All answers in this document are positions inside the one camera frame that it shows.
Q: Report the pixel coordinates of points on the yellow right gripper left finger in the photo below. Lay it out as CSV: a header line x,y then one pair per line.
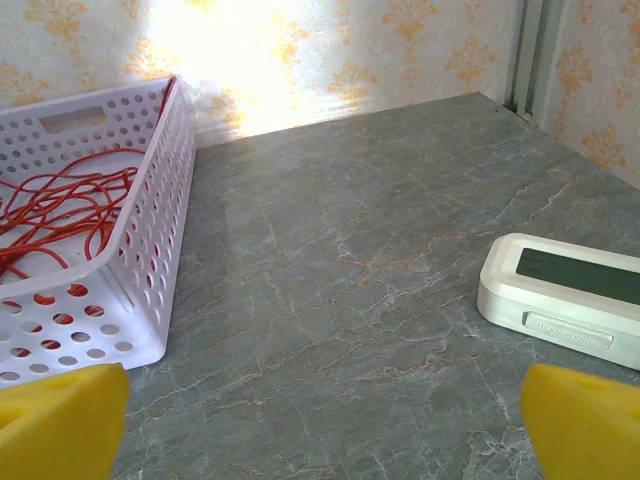
x,y
55,430

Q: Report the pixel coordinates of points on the white digital clock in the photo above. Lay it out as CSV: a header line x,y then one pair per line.
x,y
510,295

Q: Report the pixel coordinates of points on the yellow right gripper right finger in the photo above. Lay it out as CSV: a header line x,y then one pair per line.
x,y
585,435

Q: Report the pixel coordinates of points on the lilac perforated plastic basket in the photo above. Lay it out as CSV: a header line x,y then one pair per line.
x,y
150,300

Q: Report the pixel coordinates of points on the aluminium frame post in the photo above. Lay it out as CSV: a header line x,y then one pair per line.
x,y
530,60

